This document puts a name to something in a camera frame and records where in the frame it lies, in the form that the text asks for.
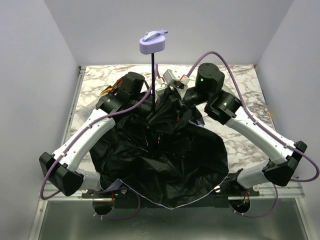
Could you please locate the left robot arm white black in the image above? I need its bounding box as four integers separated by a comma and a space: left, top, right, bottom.
39, 72, 157, 200

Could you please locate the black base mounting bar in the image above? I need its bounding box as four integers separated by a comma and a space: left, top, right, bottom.
81, 172, 260, 210

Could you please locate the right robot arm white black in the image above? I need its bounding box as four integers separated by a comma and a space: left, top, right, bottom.
163, 63, 307, 189

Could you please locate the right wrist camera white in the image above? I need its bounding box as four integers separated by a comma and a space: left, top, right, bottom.
163, 69, 190, 90

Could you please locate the lilac umbrella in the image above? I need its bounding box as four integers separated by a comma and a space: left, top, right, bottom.
89, 29, 230, 210

